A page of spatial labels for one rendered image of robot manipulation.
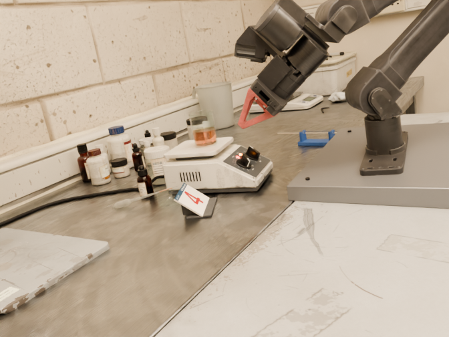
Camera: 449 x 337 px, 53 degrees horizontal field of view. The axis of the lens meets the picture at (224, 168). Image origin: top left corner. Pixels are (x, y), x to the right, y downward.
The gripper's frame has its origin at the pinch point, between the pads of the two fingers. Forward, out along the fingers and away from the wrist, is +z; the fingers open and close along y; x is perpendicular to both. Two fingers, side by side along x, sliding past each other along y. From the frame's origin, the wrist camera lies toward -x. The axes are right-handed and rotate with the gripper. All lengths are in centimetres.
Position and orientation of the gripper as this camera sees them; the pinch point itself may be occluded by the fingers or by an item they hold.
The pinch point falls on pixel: (243, 123)
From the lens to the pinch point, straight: 85.6
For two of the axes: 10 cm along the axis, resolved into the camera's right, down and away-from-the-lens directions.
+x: 7.1, 7.0, -0.2
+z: -6.2, 6.4, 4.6
